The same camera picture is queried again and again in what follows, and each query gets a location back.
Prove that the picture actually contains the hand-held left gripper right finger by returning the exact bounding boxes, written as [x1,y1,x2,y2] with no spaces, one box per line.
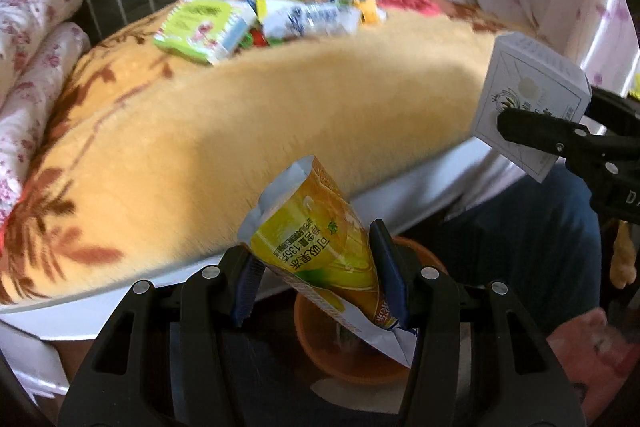
[369,219,587,427]

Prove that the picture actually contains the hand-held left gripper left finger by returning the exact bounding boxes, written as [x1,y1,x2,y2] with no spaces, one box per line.
[57,244,264,427]

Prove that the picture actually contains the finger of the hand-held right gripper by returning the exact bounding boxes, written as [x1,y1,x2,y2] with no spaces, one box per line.
[496,107,640,198]
[582,87,640,134]

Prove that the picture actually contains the white cardboard box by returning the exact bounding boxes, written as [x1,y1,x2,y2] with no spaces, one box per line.
[472,33,593,184]

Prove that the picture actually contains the yellow jelly pouch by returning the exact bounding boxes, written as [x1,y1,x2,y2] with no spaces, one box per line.
[236,155,418,369]

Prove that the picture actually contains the orange plastic basin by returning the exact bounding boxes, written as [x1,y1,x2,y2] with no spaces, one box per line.
[293,234,448,385]

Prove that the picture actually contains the blue white carton box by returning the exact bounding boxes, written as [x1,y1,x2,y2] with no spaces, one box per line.
[255,0,358,40]

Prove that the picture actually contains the person's right hand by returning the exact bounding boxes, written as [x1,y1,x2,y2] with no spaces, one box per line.
[609,221,640,291]

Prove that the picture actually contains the person's blue trousers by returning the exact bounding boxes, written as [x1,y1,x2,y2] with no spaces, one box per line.
[440,164,603,335]

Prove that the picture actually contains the pink patterned slipper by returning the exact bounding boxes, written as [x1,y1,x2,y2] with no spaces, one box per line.
[545,307,640,427]

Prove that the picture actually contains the yellow floral blanket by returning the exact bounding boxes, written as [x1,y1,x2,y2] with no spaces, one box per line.
[0,0,551,308]

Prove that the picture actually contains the small yellow packet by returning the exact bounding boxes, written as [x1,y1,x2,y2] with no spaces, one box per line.
[356,0,389,26]

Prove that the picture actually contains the red green wrapper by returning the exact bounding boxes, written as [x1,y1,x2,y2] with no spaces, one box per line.
[235,29,273,54]

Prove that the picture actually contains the green snack packet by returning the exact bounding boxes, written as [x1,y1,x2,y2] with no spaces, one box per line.
[152,0,258,66]

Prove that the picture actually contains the white floral folded quilt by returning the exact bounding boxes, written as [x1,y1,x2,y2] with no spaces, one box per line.
[0,0,92,228]

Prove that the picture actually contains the white bed frame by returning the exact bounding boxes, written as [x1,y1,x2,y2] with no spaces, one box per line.
[0,139,506,400]

